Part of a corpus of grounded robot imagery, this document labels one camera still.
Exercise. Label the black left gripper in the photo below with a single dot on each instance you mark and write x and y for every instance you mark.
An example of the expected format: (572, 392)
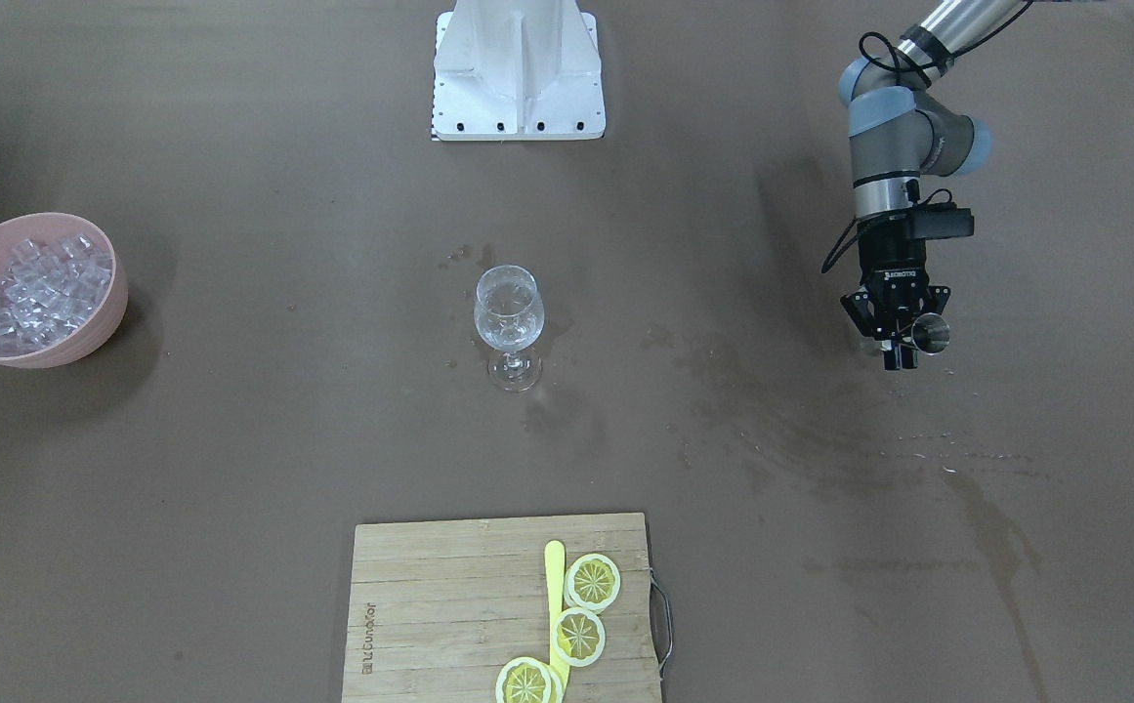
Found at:
(894, 262)

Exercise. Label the steel measuring jigger cup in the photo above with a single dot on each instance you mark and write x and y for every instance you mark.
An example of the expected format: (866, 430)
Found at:
(928, 333)

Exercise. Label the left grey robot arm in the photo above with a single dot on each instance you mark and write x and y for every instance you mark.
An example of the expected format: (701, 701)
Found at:
(899, 134)

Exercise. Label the clear wine glass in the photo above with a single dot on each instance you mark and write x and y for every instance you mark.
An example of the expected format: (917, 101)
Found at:
(509, 315)

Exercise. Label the clear ice cubes pile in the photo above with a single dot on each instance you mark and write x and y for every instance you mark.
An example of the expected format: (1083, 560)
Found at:
(49, 290)

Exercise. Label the yellow plastic knife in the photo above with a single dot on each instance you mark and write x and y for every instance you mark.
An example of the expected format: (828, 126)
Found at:
(554, 570)

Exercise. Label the middle lemon slice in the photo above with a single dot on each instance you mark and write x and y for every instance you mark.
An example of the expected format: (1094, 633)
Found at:
(578, 637)

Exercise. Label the lemon slice under top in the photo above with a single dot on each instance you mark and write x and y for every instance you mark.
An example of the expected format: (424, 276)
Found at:
(557, 691)

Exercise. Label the bamboo cutting board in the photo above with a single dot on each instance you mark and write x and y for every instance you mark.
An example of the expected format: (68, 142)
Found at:
(439, 608)

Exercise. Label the pink bowl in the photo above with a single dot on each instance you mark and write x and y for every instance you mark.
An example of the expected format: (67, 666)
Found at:
(46, 228)

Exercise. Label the lemon slice near handle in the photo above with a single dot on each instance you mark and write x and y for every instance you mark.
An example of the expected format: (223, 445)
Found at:
(592, 582)

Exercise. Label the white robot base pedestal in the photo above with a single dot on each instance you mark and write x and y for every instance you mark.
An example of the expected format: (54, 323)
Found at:
(517, 71)

